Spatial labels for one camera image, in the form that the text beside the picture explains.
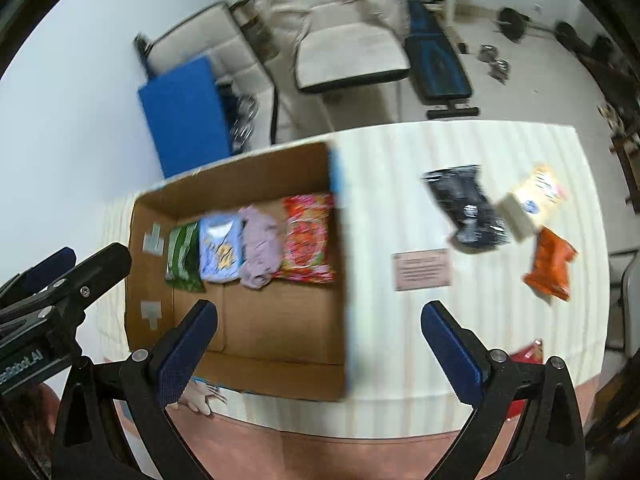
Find green packet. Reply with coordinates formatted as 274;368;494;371
165;222;206;294

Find beige folding lounge chair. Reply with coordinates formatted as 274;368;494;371
134;1;282;145

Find black dumbbell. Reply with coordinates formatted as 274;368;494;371
554;20;615;62

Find orange packet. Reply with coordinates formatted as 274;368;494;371
522;227;579;304

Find blue and black weight bench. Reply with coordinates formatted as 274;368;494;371
403;0;482;121

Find black barbell plate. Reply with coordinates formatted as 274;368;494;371
494;7;532;42

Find chrome dumbbell rack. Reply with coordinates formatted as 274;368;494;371
229;94;259;154

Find blue mat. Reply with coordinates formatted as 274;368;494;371
137;55;236;180

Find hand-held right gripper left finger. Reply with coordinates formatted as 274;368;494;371
52;300;219;480

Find cream packet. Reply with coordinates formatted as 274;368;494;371
495;163;569;241

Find chrome dumbbells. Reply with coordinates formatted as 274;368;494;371
476;44;512;84

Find grey chair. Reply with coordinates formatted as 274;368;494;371
606;249;640;353

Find light blue printed packet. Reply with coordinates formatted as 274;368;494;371
199;214;245;284

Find red floral packet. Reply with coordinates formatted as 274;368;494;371
272;193;337;285

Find beige cushioned chair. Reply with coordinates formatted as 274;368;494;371
294;1;412;133

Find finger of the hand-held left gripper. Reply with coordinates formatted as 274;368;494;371
0;247;77;306
0;242;133;330

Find pink card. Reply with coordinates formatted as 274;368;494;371
391;248;455;292

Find black packet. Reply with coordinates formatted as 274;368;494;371
422;164;511;254

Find person's left forearm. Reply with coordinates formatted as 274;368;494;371
0;384;64;480

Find white striped cloth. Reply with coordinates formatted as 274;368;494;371
97;122;614;439

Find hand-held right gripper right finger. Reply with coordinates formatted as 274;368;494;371
421;301;587;480

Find purple cloth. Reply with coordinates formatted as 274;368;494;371
237;204;284;290

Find cardboard box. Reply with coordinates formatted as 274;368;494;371
122;141;358;403

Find wooden shelf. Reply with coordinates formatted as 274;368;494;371
579;54;640;213

